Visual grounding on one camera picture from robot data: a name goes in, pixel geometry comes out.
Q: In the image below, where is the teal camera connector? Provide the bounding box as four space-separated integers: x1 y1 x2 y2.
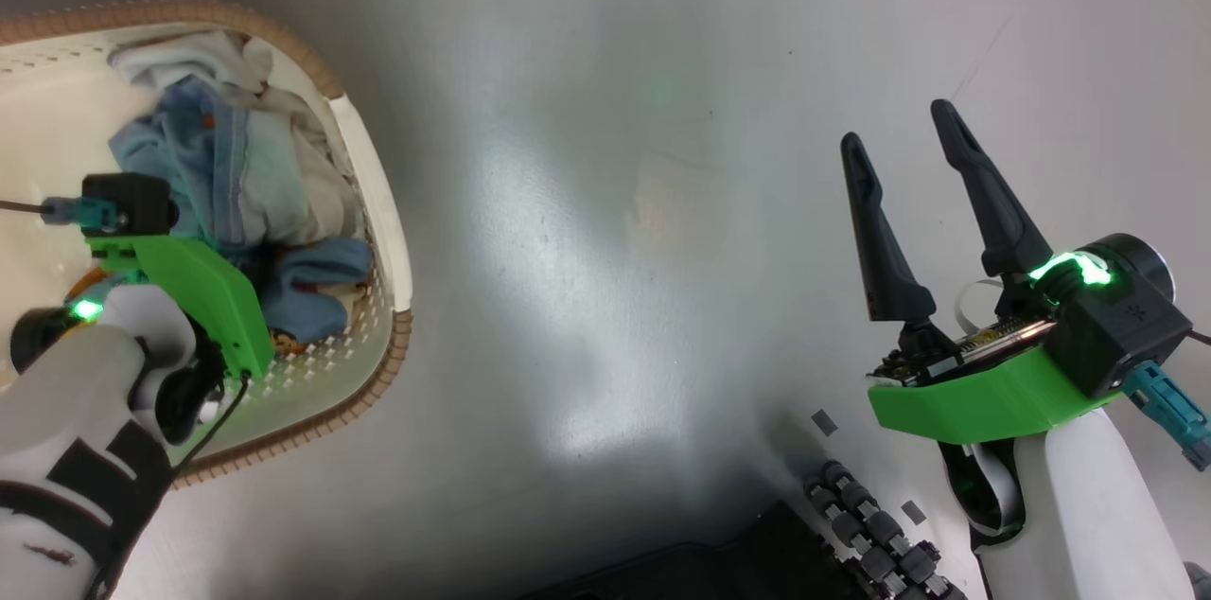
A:
42 196 126 233
1121 361 1211 472

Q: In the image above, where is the blue cartoon print garment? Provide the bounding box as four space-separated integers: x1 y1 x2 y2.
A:
107 75 375 347

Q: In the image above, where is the white flat ribbon cable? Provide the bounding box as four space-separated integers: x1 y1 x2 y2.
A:
954 276 1028 539

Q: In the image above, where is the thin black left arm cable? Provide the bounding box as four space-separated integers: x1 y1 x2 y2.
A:
168 371 253 480

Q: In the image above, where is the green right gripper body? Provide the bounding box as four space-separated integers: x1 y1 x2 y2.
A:
868 309 1127 446

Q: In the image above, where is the white and beige garment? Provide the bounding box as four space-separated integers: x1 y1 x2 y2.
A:
107 30 365 246

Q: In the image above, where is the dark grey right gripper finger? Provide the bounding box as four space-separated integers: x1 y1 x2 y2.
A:
840 132 957 362
930 98 1054 317

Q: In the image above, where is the black roller wheel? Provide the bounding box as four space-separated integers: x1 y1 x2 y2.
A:
803 459 968 600

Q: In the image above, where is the teal left camera connector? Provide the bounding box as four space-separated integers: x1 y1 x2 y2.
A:
42 196 126 233

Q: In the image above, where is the cream basket with brown rim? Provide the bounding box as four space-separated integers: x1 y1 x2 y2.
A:
0 0 414 487

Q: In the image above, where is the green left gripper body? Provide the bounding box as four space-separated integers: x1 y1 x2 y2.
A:
85 236 276 379

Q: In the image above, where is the teal right camera connector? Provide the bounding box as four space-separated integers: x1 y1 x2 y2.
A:
1121 361 1211 472

